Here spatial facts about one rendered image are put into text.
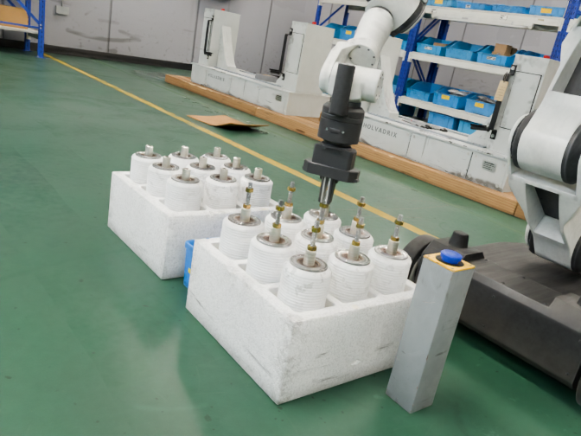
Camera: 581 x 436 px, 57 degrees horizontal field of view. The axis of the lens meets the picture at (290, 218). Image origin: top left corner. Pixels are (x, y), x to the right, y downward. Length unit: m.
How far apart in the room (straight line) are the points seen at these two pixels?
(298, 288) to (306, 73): 3.55
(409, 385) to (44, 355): 0.71
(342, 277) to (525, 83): 2.27
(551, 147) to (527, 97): 1.89
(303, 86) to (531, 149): 3.30
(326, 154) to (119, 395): 0.61
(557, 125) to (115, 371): 1.04
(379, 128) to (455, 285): 2.69
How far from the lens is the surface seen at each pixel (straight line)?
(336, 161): 1.12
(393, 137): 3.58
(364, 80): 1.09
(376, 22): 1.23
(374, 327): 1.15
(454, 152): 3.30
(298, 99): 4.45
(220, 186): 1.48
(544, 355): 1.37
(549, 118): 1.32
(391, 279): 1.18
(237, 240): 1.18
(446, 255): 1.04
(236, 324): 1.14
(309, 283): 1.01
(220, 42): 5.59
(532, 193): 1.45
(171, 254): 1.44
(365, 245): 1.25
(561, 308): 1.35
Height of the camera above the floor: 0.65
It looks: 18 degrees down
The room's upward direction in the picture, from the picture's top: 11 degrees clockwise
